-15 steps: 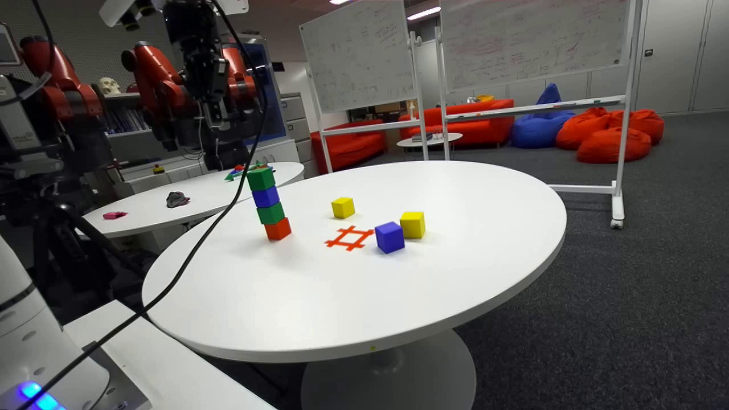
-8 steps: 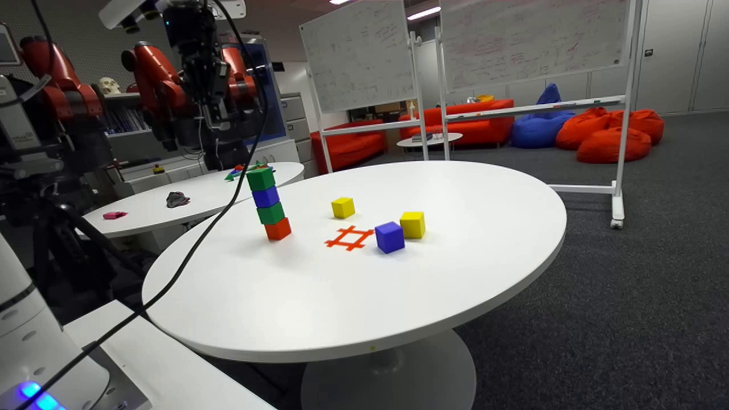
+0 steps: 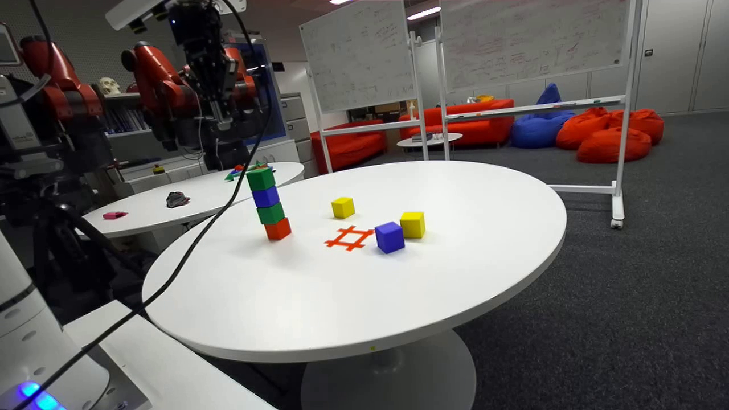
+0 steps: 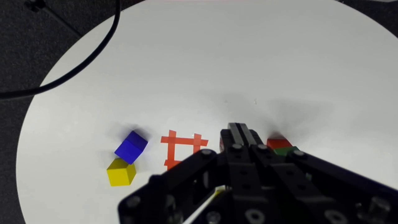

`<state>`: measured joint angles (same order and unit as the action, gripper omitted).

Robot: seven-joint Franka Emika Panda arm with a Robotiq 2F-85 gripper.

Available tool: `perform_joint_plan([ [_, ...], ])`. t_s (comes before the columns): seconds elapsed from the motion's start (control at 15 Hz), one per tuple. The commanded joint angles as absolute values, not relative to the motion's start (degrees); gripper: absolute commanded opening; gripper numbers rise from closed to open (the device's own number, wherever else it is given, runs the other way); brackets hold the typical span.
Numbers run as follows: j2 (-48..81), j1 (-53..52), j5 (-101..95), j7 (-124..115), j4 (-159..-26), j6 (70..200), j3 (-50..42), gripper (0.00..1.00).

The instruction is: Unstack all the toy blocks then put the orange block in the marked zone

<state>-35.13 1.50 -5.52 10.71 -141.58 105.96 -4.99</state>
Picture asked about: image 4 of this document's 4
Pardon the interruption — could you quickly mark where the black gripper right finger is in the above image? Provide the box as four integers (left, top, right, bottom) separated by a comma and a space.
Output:
240, 123, 398, 224

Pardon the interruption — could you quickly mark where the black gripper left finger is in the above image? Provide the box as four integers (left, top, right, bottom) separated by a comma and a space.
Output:
117, 122, 250, 224

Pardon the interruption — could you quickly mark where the orange toy block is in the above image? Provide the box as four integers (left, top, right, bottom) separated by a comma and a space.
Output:
266, 135, 293, 151

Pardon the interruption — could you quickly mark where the blue toy block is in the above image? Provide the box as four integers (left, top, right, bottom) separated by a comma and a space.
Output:
113, 129, 149, 165

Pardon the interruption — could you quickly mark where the yellow toy block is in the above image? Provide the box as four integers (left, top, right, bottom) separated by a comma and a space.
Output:
106, 156, 138, 187

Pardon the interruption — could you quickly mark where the orange tape grid mark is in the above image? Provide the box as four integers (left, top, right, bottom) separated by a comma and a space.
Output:
161, 128, 210, 169

